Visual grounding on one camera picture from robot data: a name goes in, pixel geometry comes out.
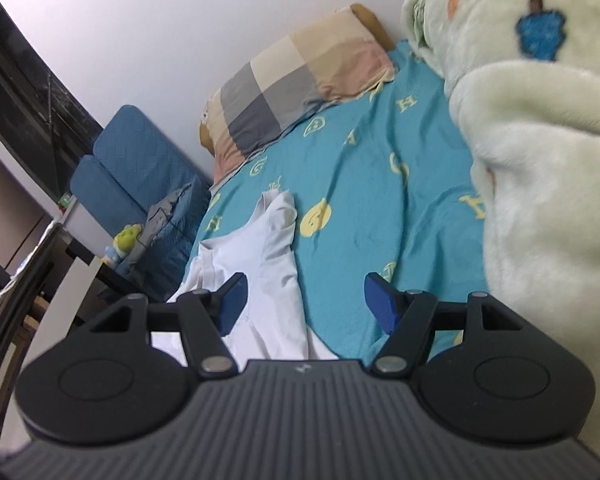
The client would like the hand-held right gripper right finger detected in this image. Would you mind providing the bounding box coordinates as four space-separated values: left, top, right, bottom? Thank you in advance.
363 272 523 377

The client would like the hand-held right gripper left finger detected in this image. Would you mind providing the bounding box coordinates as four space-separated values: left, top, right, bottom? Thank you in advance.
83 272 249 377

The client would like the white shirt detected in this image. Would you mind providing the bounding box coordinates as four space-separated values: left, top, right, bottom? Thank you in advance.
150 191 342 362

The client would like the grey cloth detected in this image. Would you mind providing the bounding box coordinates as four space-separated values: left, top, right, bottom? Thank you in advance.
143 183 193 247

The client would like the yellow green plush toy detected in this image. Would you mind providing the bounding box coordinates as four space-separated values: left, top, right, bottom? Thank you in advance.
102 226 145 270

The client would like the teal printed bed sheet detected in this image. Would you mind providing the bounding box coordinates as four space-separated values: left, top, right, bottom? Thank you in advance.
181 39 491 368

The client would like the white desk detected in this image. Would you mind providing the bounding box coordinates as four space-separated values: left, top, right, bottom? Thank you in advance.
39 220 146 351

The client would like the blue quilted folding mattress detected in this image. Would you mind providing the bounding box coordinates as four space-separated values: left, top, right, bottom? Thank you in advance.
70 105 214 302

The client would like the checkered pillow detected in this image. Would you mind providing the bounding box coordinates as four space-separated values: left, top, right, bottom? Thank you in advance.
200 9 396 181

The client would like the pale green fleece blanket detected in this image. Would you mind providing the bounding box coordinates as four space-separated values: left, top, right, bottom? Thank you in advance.
401 0 600 457

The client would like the dark window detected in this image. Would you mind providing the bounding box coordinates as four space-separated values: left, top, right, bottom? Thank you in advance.
0 0 104 200

